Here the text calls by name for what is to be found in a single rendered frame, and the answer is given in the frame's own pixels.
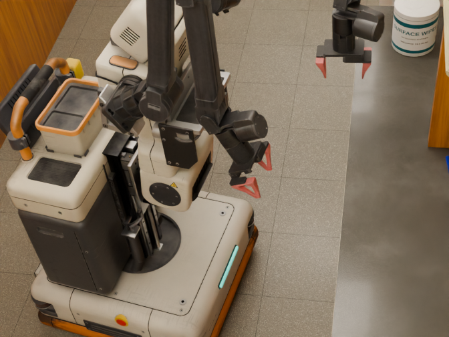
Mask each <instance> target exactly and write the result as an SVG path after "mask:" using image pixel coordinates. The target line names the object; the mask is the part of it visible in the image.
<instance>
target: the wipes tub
mask: <svg viewBox="0 0 449 337"><path fill-rule="evenodd" d="M439 10H440V2H439V0H395V3H394V18H393V28H392V47H393V48H394V49H395V50H396V51H397V52H398V53H400V54H402V55H406V56H410V57H418V56H421V55H426V54H427V53H429V52H431V51H432V50H433V48H434V44H435V41H436V31H437V26H438V17H439Z"/></svg>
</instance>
